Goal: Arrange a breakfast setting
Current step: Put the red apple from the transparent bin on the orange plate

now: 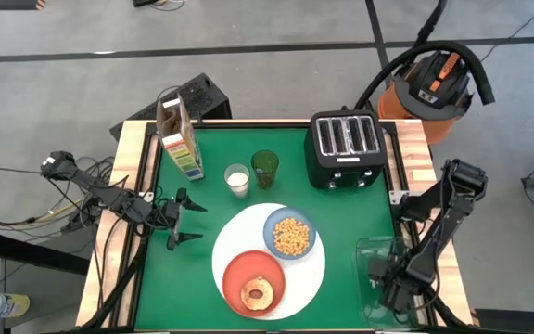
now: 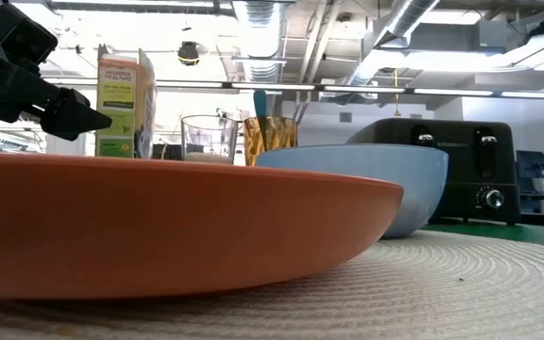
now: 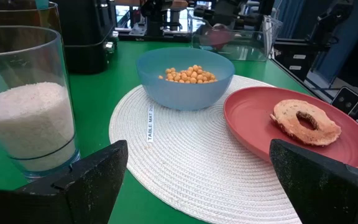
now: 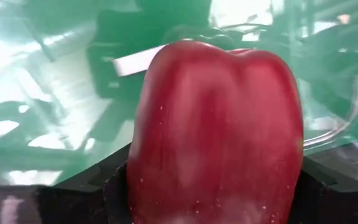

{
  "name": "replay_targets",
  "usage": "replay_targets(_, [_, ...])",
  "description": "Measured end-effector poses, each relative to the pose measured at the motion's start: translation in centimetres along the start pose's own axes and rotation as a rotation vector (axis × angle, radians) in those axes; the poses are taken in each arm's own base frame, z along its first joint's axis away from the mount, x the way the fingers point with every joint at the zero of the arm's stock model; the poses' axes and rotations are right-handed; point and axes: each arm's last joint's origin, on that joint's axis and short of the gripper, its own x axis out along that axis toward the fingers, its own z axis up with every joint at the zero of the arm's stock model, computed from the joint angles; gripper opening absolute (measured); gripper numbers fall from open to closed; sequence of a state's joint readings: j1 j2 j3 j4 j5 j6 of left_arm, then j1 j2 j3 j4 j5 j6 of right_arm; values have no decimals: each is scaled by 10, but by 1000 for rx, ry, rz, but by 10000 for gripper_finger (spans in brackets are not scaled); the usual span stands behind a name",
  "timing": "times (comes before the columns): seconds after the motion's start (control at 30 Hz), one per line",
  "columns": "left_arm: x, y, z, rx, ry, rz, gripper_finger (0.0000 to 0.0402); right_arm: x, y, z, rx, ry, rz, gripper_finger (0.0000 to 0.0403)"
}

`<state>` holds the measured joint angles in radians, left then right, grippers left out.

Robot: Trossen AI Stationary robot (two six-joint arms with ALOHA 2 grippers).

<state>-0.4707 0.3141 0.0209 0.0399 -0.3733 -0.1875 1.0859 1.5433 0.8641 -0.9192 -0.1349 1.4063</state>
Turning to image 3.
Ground white woven round placemat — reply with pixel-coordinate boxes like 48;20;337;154
108;74;305;224

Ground black four-slot toaster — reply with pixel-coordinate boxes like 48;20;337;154
52;0;119;75

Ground clear plastic container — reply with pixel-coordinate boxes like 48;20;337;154
187;11;283;62

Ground black equipment stand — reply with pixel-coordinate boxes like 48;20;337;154
308;0;354;54

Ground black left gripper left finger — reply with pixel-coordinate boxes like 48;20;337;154
52;139;129;224

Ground black depth camera box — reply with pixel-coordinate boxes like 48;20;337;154
330;86;358;116

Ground yellow chickpeas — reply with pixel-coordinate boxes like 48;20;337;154
157;64;219;85

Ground light blue bowl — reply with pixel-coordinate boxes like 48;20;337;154
135;47;236;111

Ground orange-red plate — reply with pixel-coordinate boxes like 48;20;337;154
223;86;358;169

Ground teal spoon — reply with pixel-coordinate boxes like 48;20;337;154
35;0;50;11

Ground red apple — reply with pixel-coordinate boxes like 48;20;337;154
203;24;234;50

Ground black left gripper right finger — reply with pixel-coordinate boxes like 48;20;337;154
268;138;358;224

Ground clear glass of milk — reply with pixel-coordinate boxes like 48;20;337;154
0;25;81;182

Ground toasted bagel half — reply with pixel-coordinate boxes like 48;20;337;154
269;99;342;147

